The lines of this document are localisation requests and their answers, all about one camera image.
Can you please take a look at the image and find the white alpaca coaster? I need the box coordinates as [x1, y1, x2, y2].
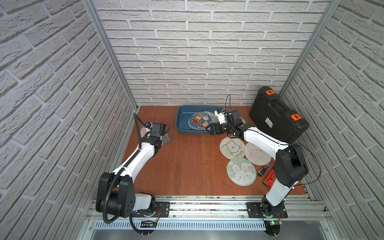
[220, 137, 245, 160]

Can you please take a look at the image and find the blue car animals coaster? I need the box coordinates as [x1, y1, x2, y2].
[188, 112, 206, 131]

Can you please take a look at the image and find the green bunny coaster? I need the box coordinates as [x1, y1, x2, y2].
[227, 158, 257, 187]

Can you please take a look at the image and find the purple bunny coaster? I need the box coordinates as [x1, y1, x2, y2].
[140, 122, 165, 138]

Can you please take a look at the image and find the blue denim bears coaster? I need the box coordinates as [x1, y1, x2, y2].
[201, 111, 219, 127]

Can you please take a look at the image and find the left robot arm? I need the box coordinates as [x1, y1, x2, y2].
[96, 122, 170, 224]

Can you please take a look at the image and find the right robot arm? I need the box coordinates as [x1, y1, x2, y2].
[206, 108, 309, 218]

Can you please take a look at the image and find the teal plastic storage box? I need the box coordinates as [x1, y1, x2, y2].
[176, 105, 219, 135]

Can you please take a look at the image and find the black tool case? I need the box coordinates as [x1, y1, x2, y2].
[244, 87, 309, 156]

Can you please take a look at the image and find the pale moon bunny coaster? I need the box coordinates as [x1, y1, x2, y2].
[245, 143, 272, 166]

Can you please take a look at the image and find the yellow black screwdriver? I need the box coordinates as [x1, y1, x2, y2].
[258, 164, 270, 177]

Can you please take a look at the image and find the red black screwdriver tool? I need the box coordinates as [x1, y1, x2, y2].
[263, 169, 275, 188]

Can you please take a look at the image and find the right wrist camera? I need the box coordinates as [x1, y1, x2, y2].
[215, 108, 228, 124]

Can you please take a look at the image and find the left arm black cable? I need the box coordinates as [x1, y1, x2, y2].
[102, 112, 151, 225]

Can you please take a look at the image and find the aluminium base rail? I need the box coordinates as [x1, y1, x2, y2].
[85, 195, 332, 232]

